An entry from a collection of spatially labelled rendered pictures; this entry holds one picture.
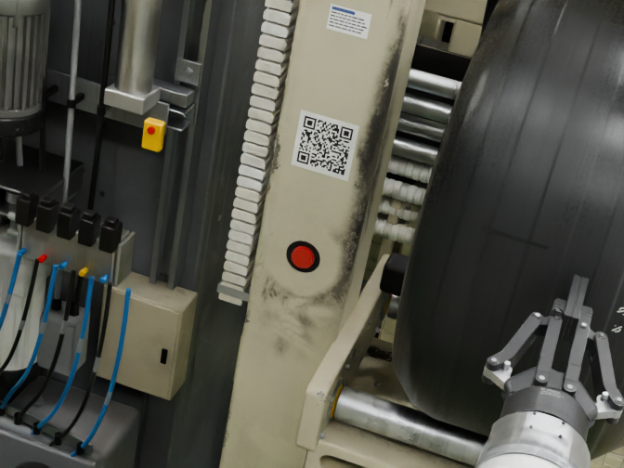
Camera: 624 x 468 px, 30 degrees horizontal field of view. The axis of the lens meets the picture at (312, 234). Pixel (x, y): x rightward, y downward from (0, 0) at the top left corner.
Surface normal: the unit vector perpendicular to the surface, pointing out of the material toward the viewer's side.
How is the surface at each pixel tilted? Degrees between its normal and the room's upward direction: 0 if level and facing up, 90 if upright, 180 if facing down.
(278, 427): 90
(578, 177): 58
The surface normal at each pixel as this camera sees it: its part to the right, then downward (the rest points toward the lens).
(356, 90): -0.30, 0.41
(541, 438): 0.07, -0.81
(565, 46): 0.00, -0.55
